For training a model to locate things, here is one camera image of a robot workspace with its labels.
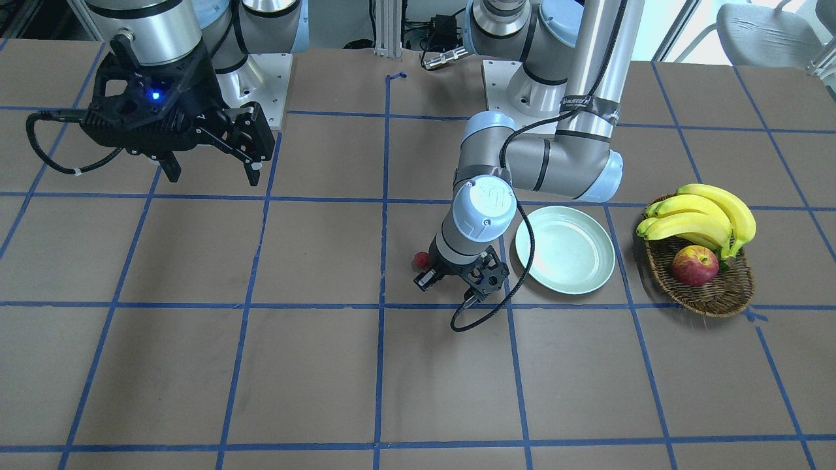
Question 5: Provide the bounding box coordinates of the grey chair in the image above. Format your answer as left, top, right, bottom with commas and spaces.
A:
715, 1, 834, 74

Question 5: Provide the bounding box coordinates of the red strawberry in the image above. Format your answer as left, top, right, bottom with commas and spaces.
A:
414, 252, 431, 271

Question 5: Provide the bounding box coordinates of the red apple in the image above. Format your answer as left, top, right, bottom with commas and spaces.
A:
671, 245, 719, 287

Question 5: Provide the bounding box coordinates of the light green plate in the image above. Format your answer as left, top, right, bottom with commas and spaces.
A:
514, 206, 615, 295

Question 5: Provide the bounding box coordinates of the yellow banana bunch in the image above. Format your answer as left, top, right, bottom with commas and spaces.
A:
635, 183, 758, 261

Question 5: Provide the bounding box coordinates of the wicker fruit basket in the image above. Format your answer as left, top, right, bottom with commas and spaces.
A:
637, 194, 754, 317

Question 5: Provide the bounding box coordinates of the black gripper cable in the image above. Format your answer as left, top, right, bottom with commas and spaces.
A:
25, 111, 125, 176

